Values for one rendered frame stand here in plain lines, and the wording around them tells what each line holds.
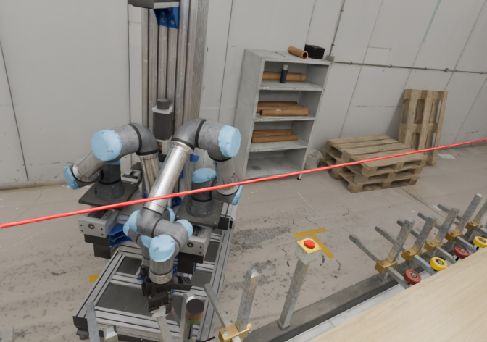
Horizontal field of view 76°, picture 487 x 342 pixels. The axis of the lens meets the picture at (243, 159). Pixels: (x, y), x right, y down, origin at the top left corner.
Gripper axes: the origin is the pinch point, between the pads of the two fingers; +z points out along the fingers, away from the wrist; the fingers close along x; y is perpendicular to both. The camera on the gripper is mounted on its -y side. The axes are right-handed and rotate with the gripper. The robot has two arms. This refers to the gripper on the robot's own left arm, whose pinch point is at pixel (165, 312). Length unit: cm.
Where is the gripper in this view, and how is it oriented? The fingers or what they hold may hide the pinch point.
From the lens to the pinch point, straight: 131.6
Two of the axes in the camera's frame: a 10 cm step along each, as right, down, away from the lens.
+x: 4.9, 4.7, -7.4
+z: -1.5, 8.8, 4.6
